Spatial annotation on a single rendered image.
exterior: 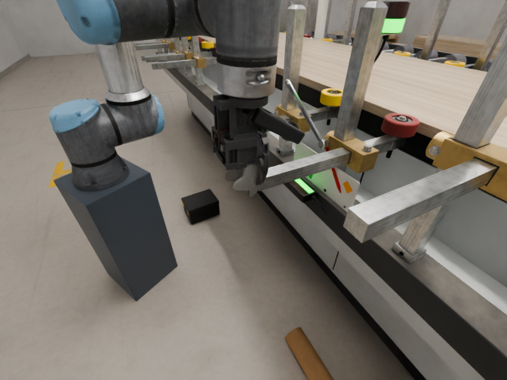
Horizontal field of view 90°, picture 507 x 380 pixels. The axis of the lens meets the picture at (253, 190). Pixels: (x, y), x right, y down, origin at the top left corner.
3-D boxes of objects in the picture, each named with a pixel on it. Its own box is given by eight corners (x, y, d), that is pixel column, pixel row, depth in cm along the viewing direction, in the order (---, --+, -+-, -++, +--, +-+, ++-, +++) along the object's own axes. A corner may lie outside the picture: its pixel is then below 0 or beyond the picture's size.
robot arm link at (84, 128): (63, 152, 92) (38, 103, 81) (112, 138, 101) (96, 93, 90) (74, 170, 83) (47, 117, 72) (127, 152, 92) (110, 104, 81)
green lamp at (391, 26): (387, 33, 48) (391, 19, 47) (363, 30, 53) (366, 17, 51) (408, 32, 51) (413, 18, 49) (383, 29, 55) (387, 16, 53)
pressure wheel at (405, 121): (389, 167, 66) (406, 125, 59) (366, 154, 72) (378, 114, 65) (410, 160, 69) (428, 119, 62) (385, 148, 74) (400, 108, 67)
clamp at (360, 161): (357, 174, 59) (364, 155, 56) (321, 149, 69) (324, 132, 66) (375, 168, 61) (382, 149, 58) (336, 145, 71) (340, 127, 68)
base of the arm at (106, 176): (90, 197, 87) (78, 173, 81) (65, 179, 96) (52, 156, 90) (139, 173, 99) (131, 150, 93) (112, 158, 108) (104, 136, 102)
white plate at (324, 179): (348, 215, 66) (358, 183, 60) (292, 167, 84) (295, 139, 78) (350, 214, 66) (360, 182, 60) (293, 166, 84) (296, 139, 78)
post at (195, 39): (199, 94, 164) (188, 2, 135) (198, 93, 166) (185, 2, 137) (204, 93, 165) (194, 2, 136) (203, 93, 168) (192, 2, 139)
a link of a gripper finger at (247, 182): (228, 200, 52) (228, 162, 47) (254, 194, 54) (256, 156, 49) (235, 210, 50) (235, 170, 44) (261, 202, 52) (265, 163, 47)
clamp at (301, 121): (294, 135, 77) (296, 118, 74) (272, 119, 87) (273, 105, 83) (311, 130, 79) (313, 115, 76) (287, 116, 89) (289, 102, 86)
